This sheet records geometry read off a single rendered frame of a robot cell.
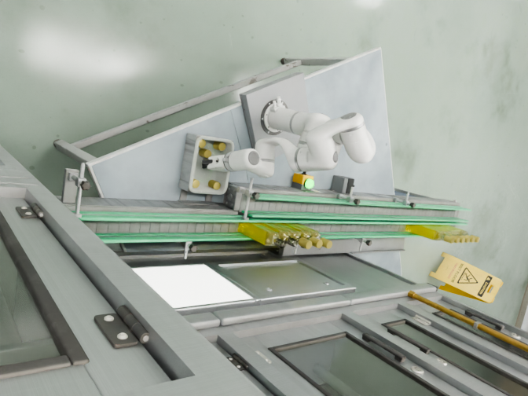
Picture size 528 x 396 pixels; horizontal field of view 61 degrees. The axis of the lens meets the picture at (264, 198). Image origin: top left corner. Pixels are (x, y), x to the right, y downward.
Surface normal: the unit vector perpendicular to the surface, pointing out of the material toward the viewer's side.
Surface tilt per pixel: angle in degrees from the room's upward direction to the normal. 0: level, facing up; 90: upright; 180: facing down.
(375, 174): 0
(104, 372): 90
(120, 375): 90
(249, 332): 0
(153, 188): 0
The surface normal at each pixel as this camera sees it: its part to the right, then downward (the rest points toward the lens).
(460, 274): -0.40, -0.48
